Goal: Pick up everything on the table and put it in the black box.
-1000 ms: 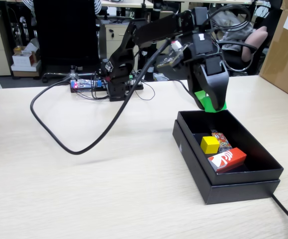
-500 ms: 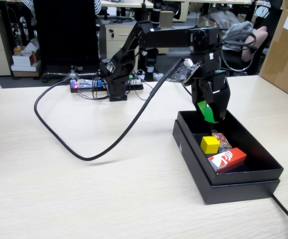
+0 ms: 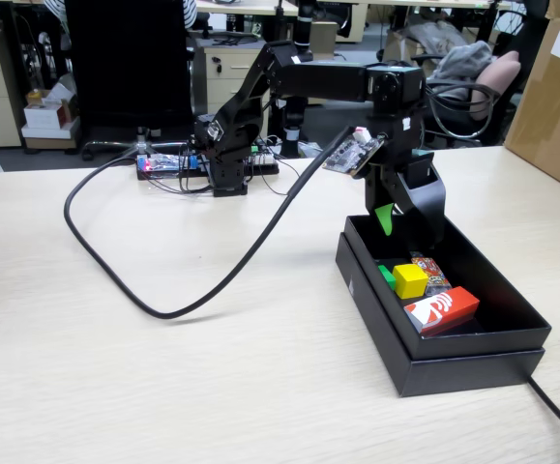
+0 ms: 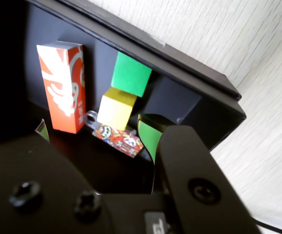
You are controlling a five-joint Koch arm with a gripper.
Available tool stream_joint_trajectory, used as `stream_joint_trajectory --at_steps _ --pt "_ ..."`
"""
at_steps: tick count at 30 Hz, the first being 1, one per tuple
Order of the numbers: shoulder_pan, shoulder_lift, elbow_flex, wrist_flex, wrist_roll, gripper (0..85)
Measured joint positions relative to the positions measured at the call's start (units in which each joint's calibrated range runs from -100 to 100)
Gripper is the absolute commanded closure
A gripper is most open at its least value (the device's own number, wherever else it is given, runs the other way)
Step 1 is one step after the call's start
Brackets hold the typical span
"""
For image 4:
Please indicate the yellow wooden cube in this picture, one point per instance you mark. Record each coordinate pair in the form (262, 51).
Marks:
(114, 109)

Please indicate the red and white carton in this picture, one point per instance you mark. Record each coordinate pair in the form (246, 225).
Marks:
(60, 97)

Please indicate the green wooden cube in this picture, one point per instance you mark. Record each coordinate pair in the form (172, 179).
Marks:
(131, 75)

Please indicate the black cardboard box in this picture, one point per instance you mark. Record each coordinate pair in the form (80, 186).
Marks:
(167, 97)

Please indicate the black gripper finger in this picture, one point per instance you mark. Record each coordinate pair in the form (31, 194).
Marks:
(192, 165)
(33, 170)

